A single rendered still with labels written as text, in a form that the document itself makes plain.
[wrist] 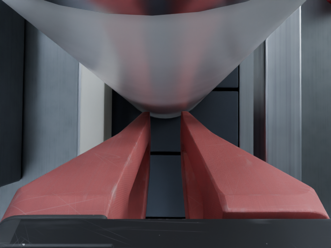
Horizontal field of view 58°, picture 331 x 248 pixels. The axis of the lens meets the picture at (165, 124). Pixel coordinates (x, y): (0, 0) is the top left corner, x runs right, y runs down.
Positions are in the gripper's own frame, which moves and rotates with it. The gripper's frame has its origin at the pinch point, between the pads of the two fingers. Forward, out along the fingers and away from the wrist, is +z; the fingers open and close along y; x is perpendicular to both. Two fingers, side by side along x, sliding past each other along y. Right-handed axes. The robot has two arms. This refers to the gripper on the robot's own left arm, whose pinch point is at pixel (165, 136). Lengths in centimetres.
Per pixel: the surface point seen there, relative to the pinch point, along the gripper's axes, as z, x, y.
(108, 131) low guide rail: 2.4, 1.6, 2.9
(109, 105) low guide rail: 3.4, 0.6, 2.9
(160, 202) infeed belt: 1.8, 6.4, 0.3
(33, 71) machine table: 11.2, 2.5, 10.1
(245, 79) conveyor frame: 6.4, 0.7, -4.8
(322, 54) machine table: 11.8, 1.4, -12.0
